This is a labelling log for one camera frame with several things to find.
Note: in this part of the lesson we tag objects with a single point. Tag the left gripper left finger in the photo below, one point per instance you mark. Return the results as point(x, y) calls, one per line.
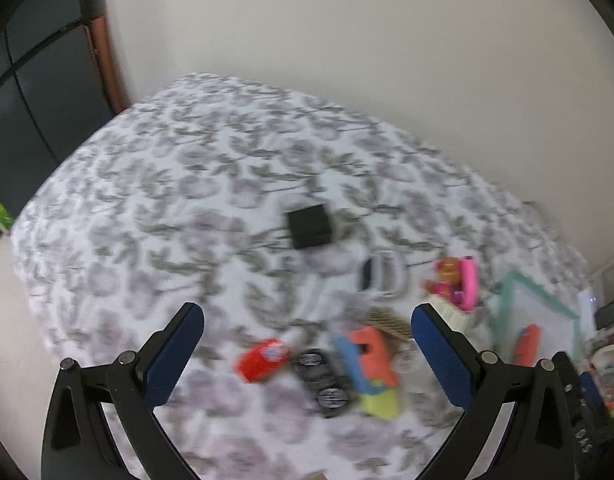
point(77, 441)

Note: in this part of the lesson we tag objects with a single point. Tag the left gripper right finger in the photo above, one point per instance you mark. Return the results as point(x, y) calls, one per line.
point(538, 444)

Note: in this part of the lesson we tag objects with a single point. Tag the cream slotted plastic holder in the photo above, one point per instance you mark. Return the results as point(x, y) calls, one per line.
point(454, 317)

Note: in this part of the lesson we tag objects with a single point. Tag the orange blue yellow toy gun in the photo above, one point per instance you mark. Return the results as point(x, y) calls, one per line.
point(365, 356)

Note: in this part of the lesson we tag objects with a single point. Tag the black toy car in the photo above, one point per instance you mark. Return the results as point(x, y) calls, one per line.
point(330, 392)

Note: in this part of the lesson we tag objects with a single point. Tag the white charger adapter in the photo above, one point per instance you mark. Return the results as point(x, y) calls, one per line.
point(407, 359)

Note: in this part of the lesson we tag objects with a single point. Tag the white plastic basket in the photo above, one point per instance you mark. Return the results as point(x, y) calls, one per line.
point(603, 359)

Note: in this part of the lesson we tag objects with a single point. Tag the teal rimmed white tray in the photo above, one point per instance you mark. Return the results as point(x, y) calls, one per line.
point(523, 303)

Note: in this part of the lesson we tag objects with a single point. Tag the black power adapter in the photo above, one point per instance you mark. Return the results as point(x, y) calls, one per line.
point(604, 316)

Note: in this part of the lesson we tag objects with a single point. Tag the white power strip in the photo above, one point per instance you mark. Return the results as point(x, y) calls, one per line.
point(587, 302)

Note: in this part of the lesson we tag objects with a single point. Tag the brown puppy toy figure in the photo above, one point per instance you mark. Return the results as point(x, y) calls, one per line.
point(448, 281)

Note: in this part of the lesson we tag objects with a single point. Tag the red white glue bottle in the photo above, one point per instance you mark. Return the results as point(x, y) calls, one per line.
point(262, 361)

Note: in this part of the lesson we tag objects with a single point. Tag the gold patterned rectangular clip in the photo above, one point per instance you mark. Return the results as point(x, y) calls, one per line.
point(389, 322)

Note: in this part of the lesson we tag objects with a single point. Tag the white smartwatch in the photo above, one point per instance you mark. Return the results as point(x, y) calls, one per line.
point(383, 275)

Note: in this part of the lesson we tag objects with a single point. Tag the floral grey white blanket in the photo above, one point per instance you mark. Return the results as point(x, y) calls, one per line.
point(183, 198)

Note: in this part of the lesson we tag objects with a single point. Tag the black charger cube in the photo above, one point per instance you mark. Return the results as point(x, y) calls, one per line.
point(309, 227)

